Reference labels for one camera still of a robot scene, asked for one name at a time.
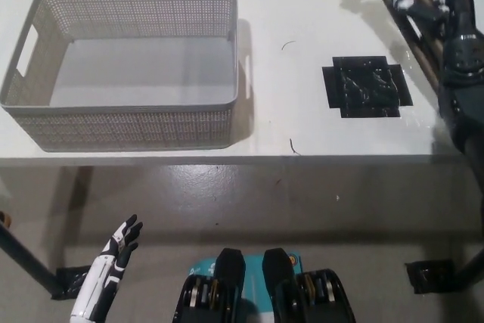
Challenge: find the white and black left hand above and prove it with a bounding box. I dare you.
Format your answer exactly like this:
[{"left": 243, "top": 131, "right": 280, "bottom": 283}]
[{"left": 70, "top": 214, "right": 144, "bottom": 323}]

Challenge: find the black tape patch on desk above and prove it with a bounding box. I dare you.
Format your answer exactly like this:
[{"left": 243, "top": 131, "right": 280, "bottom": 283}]
[{"left": 321, "top": 55, "right": 414, "bottom": 120}]

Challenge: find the grey perforated plastic basket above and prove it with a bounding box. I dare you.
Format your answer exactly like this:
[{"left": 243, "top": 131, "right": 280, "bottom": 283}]
[{"left": 0, "top": 0, "right": 240, "bottom": 153}]

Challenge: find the black and silver right hand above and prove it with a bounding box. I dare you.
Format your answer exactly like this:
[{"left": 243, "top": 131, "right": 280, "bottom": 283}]
[{"left": 392, "top": 0, "right": 476, "bottom": 39}]

